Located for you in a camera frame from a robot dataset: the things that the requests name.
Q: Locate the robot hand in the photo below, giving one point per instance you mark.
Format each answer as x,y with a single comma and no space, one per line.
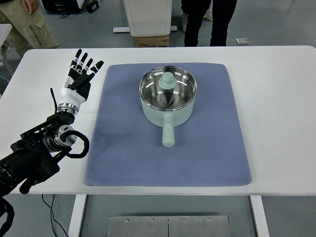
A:
74,95

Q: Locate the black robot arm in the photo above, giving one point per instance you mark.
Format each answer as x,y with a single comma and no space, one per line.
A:
29,158

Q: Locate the glass lid with green knob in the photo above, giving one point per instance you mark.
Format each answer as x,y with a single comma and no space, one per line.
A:
153,93

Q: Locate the white stand foot bar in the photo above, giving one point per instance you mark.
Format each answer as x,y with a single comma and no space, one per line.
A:
121,29

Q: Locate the blue textured mat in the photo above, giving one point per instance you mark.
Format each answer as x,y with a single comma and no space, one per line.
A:
123,160

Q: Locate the person in khaki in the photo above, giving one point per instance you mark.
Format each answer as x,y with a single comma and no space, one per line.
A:
24,27

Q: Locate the small black box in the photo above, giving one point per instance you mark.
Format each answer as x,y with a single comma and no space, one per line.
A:
92,7

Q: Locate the black and white equipment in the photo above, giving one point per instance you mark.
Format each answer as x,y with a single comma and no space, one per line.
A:
56,6

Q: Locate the brown cardboard box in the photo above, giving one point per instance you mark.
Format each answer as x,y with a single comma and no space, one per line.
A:
150,41

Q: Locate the small white side table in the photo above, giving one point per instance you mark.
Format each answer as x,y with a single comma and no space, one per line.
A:
4,32

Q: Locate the white table leg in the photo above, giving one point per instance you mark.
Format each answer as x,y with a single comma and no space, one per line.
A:
77,214
259,217

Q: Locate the person in black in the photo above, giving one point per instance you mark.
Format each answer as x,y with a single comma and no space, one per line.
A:
192,24

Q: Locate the small grey floor plate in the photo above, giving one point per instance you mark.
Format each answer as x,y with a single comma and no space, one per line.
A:
242,41

